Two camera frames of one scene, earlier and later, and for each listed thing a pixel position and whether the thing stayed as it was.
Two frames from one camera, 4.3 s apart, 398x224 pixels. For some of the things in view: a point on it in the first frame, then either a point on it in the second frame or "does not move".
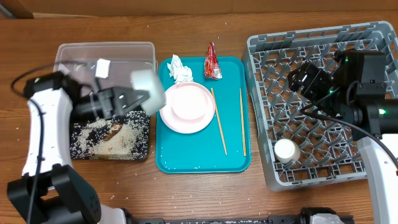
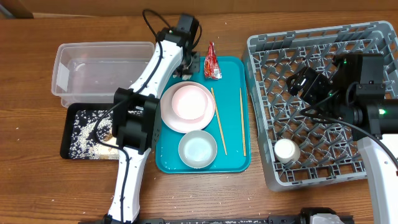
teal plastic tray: (224, 145) does not move
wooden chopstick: (242, 124) does not move
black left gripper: (116, 106) -> (195, 66)
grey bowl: (149, 81) -> (198, 149)
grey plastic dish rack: (328, 152) does not move
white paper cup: (286, 150) does not move
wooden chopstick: (219, 122) does not move
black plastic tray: (125, 136) -> (71, 109)
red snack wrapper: (211, 66) does not move
